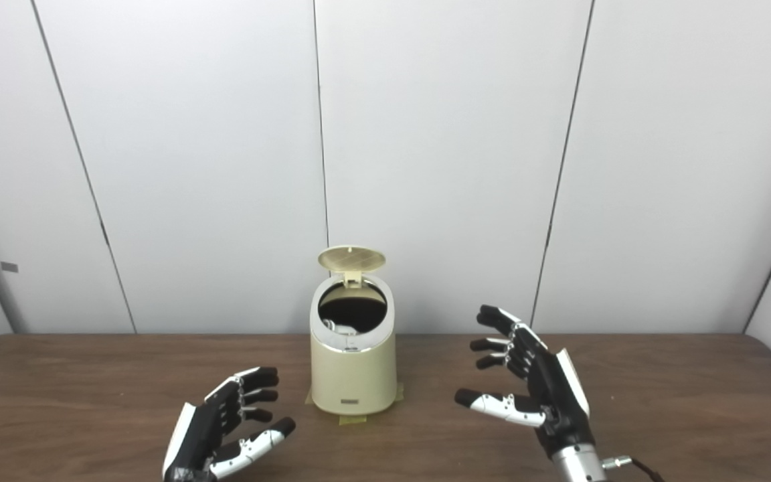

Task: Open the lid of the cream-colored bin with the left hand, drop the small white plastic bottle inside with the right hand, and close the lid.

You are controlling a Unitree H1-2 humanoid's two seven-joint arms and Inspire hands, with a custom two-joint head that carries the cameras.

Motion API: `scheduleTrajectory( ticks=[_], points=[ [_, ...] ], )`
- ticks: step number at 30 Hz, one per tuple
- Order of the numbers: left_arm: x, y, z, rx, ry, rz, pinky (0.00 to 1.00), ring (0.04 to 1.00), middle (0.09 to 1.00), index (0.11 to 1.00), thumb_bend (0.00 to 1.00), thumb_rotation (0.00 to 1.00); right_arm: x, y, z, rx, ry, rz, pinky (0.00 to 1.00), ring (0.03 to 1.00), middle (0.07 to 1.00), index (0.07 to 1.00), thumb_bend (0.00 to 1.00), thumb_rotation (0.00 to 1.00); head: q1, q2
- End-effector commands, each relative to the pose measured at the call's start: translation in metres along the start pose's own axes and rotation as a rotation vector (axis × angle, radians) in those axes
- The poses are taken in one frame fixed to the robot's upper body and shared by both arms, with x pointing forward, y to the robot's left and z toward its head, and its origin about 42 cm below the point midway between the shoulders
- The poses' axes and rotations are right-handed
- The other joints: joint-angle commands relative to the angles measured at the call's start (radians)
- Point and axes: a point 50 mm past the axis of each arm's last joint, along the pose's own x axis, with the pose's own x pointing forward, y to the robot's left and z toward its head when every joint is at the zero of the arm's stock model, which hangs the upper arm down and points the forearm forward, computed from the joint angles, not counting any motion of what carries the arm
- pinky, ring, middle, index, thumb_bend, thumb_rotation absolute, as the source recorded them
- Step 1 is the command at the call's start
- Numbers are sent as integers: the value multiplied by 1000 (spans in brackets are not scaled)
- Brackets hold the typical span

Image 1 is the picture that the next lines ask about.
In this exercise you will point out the round cream bin lid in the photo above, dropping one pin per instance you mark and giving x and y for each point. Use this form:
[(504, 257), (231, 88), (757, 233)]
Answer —
[(352, 258)]

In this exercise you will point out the cream-colored lidded bin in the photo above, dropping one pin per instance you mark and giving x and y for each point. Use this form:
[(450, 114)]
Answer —
[(353, 375)]

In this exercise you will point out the small white plastic bottle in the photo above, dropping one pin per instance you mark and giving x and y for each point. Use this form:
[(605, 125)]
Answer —
[(338, 328)]

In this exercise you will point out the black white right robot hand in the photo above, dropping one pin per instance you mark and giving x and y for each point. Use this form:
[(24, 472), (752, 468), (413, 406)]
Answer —
[(556, 395)]

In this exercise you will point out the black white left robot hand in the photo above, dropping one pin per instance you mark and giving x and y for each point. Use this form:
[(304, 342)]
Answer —
[(198, 428)]

